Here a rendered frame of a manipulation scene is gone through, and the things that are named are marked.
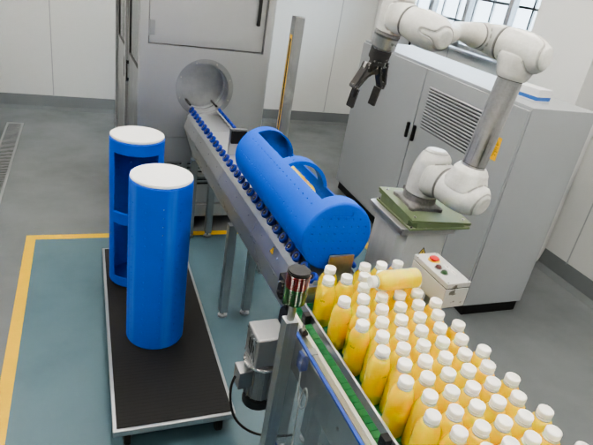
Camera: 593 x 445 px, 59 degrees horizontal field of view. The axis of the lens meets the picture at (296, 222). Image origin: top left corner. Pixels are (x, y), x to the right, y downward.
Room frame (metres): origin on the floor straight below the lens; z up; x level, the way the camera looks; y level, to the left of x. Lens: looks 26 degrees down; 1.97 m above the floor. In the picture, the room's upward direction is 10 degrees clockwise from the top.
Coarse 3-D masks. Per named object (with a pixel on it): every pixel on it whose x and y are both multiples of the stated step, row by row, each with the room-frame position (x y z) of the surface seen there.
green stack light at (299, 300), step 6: (288, 294) 1.17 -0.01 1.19; (294, 294) 1.16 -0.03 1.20; (300, 294) 1.16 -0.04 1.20; (306, 294) 1.18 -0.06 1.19; (282, 300) 1.18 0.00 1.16; (288, 300) 1.16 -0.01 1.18; (294, 300) 1.16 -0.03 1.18; (300, 300) 1.16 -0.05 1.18; (294, 306) 1.16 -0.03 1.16; (300, 306) 1.17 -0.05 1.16
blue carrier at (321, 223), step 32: (256, 128) 2.49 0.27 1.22; (256, 160) 2.23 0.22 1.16; (288, 160) 2.11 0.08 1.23; (256, 192) 2.21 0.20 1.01; (288, 192) 1.90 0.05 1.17; (320, 192) 2.19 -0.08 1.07; (288, 224) 1.80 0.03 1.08; (320, 224) 1.71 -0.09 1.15; (352, 224) 1.76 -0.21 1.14; (320, 256) 1.72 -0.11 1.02
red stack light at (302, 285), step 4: (288, 276) 1.18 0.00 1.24; (292, 276) 1.17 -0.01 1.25; (288, 280) 1.17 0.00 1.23; (292, 280) 1.16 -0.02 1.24; (296, 280) 1.16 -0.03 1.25; (300, 280) 1.16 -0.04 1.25; (304, 280) 1.17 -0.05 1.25; (308, 280) 1.18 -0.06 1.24; (288, 284) 1.17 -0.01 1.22; (292, 284) 1.16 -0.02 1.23; (296, 284) 1.16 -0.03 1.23; (300, 284) 1.16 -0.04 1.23; (304, 284) 1.17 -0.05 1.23; (308, 284) 1.18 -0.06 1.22; (288, 288) 1.17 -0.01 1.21; (292, 288) 1.16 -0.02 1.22; (296, 288) 1.16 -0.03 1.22; (300, 288) 1.16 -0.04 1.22; (304, 288) 1.17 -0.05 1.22
